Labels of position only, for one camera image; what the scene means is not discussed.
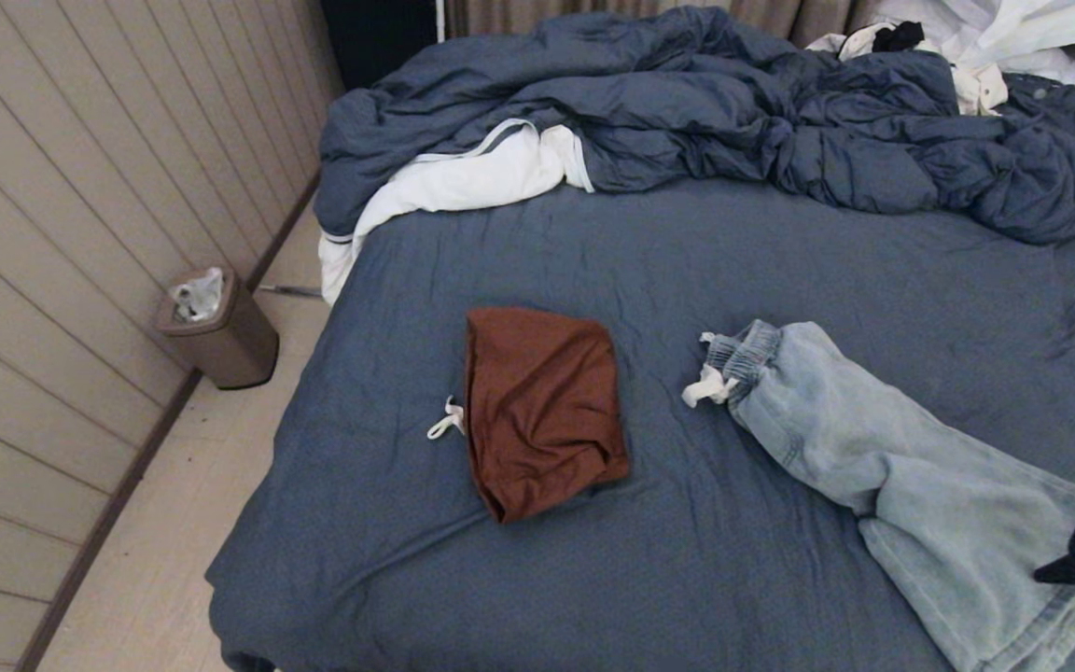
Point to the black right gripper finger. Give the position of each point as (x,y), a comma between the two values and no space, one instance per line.
(1074,570)

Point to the light blue denim jeans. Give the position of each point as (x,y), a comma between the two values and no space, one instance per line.
(920,485)

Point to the rust brown shorts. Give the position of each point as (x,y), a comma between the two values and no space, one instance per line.
(537,411)

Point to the dark denim garment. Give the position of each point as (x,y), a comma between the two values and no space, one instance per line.
(1065,100)

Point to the cream jacket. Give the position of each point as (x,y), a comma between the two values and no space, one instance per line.
(981,90)

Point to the white shirt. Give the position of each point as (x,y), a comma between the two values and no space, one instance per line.
(1004,26)

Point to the small black garment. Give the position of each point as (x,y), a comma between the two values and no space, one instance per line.
(900,35)

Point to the blue bed sheet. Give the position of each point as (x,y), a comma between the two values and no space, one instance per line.
(593,252)

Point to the dark blue crumpled duvet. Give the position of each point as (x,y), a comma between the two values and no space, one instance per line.
(687,98)

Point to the beige curtain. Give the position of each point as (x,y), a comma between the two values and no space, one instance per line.
(808,17)

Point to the white vertical pole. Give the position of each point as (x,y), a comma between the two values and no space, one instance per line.
(440,19)

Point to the brown trash bin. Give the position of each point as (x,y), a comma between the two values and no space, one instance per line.
(234,345)

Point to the black cabinet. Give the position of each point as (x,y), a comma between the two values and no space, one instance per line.
(379,35)

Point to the white plastic bin bag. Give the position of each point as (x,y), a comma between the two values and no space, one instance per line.
(197,294)

